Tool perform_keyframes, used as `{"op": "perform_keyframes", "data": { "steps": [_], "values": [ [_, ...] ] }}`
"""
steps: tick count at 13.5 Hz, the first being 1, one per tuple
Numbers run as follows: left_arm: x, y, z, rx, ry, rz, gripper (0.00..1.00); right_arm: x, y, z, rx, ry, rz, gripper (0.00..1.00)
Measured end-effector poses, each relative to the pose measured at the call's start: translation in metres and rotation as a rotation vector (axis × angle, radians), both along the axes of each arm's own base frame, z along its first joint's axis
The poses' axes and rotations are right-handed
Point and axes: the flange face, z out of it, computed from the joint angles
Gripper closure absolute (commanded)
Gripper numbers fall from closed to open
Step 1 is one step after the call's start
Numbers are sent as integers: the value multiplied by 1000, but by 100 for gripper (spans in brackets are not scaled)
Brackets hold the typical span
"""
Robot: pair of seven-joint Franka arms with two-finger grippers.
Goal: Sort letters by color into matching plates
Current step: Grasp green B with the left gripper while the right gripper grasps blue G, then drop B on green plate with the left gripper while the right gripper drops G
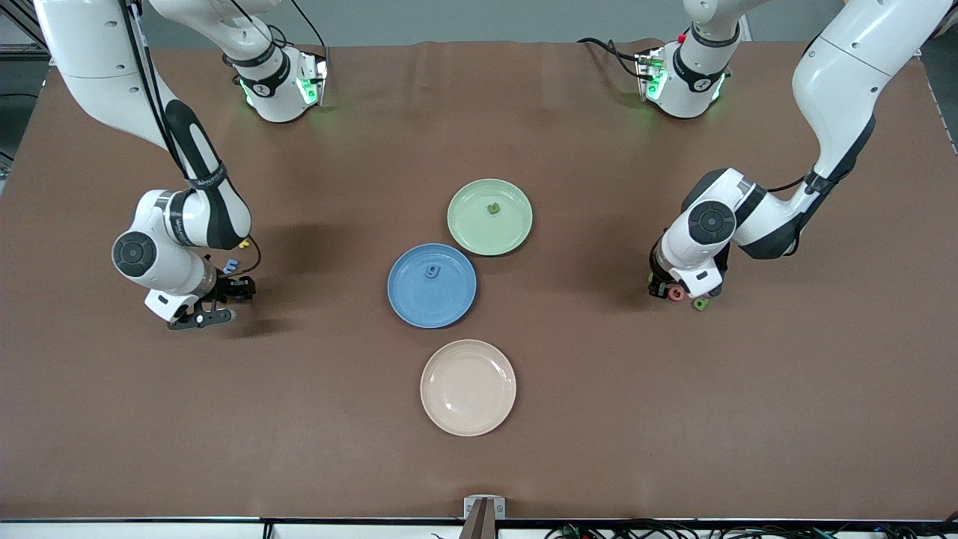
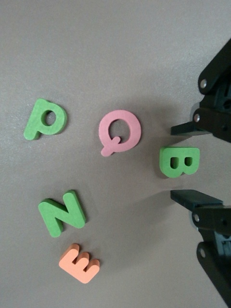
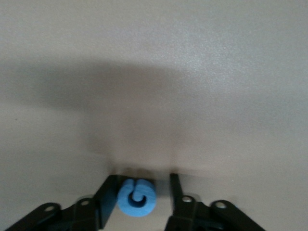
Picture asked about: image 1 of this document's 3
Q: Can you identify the brown table cover sheet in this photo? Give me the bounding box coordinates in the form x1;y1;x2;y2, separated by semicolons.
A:
0;39;958;522

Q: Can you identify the blue plate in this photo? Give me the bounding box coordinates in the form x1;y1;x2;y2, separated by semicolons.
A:
387;243;478;329

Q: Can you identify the green plate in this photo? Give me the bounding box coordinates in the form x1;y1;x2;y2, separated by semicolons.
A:
447;178;534;257

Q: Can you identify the beige plate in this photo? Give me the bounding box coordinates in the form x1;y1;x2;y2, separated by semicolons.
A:
420;339;517;437

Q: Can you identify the black left arm base cable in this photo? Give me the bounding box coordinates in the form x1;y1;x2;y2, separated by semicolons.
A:
576;37;648;79

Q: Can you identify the black arm base cable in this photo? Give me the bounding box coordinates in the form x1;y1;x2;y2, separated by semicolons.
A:
287;0;330;64
576;37;648;79

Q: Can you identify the tangled black cable bundle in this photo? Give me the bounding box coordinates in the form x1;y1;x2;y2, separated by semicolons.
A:
543;517;958;539

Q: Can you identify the black right arm base cable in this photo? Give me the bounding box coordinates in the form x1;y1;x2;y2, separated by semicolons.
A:
287;0;330;64

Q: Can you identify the grey metal camera bracket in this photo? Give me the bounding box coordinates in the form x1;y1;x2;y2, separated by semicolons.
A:
458;496;507;539

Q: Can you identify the aluminium extrusion frame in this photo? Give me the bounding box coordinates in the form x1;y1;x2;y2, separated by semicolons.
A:
0;0;55;62

